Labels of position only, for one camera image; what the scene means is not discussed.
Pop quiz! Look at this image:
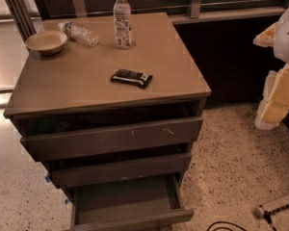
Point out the lying clear water bottle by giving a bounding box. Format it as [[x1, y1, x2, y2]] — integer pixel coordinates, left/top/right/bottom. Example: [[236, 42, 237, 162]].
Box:
[[58, 21, 99, 48]]

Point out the black snack packet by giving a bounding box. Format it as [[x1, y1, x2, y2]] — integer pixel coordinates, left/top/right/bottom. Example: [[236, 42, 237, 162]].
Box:
[[111, 69, 153, 89]]

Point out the beige bowl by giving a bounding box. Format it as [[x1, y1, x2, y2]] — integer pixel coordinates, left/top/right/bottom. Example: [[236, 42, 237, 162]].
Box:
[[25, 30, 67, 56]]

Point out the metal railing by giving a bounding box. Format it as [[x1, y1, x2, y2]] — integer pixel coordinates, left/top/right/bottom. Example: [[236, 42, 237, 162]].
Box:
[[0, 0, 289, 41]]

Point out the drawer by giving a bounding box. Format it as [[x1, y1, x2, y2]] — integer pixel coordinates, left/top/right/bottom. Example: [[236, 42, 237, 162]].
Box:
[[21, 116, 203, 162], [51, 153, 192, 188], [70, 174, 194, 231]]

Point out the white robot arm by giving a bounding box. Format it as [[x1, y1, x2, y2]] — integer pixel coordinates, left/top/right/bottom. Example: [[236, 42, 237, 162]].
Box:
[[253, 8, 289, 130]]

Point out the blue tape piece upper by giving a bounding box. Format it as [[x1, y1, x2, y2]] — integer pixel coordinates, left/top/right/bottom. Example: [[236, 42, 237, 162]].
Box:
[[44, 176, 51, 183]]

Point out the upright clear water bottle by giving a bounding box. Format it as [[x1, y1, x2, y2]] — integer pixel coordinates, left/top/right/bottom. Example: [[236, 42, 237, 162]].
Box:
[[113, 0, 132, 49]]

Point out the black cable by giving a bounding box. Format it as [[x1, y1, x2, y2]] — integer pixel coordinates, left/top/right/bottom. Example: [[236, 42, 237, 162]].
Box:
[[206, 220, 249, 231]]

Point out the brown drawer cabinet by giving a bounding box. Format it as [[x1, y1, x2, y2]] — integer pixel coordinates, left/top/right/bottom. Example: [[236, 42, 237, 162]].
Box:
[[3, 12, 212, 191]]

